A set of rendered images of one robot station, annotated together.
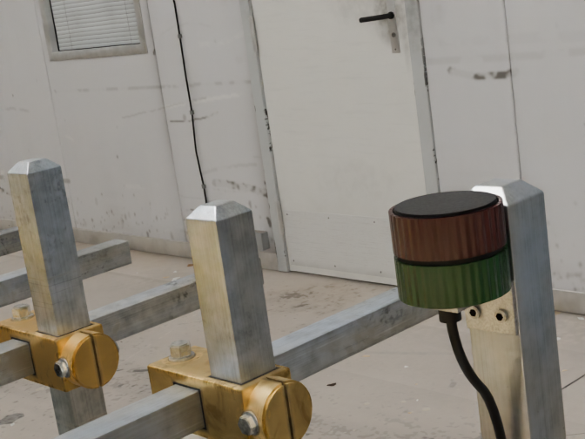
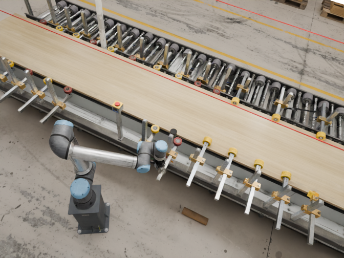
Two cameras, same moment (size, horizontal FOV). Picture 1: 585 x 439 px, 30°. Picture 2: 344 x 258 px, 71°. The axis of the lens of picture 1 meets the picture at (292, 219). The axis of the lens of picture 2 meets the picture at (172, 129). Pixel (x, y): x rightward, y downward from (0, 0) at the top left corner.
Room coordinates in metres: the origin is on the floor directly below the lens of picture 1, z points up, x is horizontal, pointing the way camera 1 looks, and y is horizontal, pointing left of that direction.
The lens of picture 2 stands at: (1.56, -0.74, 2.78)
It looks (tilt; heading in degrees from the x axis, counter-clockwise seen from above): 54 degrees down; 147
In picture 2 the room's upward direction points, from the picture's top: 11 degrees clockwise
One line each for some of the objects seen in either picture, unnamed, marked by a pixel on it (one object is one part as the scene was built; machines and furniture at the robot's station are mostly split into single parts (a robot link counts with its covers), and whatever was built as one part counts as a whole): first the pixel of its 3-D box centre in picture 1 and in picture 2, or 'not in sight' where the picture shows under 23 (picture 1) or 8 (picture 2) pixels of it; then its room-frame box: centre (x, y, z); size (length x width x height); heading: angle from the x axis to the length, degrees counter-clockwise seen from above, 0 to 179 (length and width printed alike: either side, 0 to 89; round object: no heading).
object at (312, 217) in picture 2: not in sight; (312, 221); (1.60, 0.69, 0.95); 0.36 x 0.03 x 0.03; 132
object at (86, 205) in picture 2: not in sight; (84, 196); (0.66, -0.92, 0.65); 0.19 x 0.19 x 0.10
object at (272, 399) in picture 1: (229, 398); (197, 159); (0.79, 0.07, 0.95); 0.13 x 0.06 x 0.05; 42
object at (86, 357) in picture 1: (56, 349); (223, 171); (0.98, 0.24, 0.95); 0.13 x 0.06 x 0.05; 42
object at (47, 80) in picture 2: not in sight; (54, 96); (-0.34, -0.96, 0.91); 0.03 x 0.03 x 0.48; 42
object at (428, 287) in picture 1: (452, 270); not in sight; (0.56, -0.08, 1.09); 0.06 x 0.06 x 0.02
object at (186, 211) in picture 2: not in sight; (194, 215); (1.05, 0.11, 0.04); 0.30 x 0.08 x 0.08; 42
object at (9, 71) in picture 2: not in sight; (13, 77); (-0.71, -1.29, 0.92); 0.03 x 0.03 x 0.48; 42
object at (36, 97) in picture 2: not in sight; (36, 97); (-0.46, -1.13, 0.83); 0.43 x 0.03 x 0.04; 132
